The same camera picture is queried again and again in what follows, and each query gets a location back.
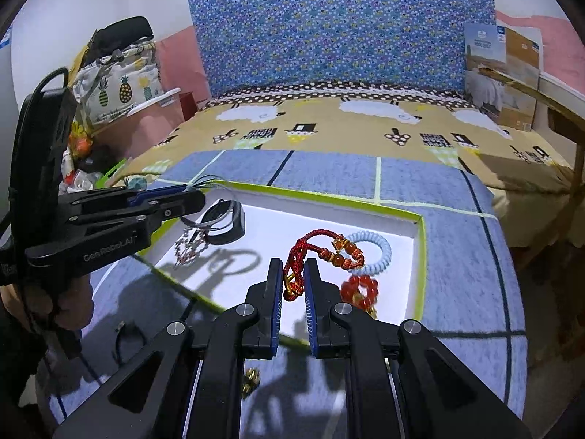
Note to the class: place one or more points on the black bag on top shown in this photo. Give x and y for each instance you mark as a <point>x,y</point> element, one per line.
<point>117,36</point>

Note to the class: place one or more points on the left hand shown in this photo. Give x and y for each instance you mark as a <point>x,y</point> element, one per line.
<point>75,306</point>

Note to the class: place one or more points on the pineapple print bag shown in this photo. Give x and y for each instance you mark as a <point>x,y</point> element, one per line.
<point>112,85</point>

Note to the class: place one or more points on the green white shallow box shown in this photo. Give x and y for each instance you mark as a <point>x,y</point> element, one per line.
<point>376,255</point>

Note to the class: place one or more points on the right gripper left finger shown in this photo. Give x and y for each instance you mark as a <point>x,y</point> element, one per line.
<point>262,339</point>

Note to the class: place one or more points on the black smart band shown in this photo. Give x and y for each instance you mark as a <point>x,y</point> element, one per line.
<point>225,222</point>

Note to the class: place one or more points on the blue floral headboard cover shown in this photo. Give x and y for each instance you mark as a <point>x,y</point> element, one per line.
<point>420,43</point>

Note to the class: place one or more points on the yellow sheep pattern bedsheet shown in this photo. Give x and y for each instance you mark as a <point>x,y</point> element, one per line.
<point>529,179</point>

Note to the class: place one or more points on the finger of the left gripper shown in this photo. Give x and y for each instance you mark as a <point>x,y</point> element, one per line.
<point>190,201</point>
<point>155,194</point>

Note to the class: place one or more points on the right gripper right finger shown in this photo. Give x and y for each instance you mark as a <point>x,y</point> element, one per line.
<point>320,297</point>

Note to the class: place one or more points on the blue grey checked mat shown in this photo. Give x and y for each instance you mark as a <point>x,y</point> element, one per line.
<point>472,298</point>

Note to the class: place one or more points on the quilt packaging cardboard box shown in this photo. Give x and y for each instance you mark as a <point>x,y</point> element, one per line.
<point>495,57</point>

